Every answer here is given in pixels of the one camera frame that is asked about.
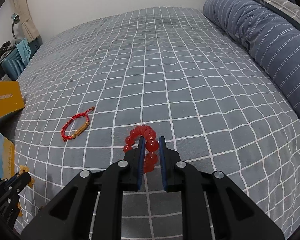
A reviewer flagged light blue cloth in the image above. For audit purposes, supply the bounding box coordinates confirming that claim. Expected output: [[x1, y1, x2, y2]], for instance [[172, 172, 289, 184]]
[[16, 38, 31, 65]]

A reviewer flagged red bead bracelet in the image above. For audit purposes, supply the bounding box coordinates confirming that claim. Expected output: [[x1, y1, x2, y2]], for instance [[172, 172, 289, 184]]
[[122, 125, 160, 174]]

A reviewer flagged grey checked bed sheet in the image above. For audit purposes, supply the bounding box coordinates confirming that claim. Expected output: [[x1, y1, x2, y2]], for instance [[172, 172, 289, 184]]
[[8, 7, 300, 237]]

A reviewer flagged yellow blue cardboard box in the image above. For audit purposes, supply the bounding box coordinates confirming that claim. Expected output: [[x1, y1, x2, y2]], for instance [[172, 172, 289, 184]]
[[0, 81, 25, 179]]

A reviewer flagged blue striped pillow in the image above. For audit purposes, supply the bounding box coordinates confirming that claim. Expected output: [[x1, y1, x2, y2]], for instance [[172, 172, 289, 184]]
[[203, 0, 300, 119]]

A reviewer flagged blue desk lamp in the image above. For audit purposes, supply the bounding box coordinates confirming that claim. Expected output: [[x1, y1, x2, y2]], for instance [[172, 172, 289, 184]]
[[11, 14, 20, 39]]

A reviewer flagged red cord bracelet gold tube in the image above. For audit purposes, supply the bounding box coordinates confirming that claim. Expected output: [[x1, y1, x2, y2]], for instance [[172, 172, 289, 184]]
[[61, 106, 95, 142]]

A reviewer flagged teal suitcase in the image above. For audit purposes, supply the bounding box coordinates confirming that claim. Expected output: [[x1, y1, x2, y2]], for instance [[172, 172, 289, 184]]
[[0, 37, 42, 81]]

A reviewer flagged beige curtain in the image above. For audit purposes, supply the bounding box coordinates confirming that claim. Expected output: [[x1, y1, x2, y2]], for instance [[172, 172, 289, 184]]
[[10, 0, 40, 42]]

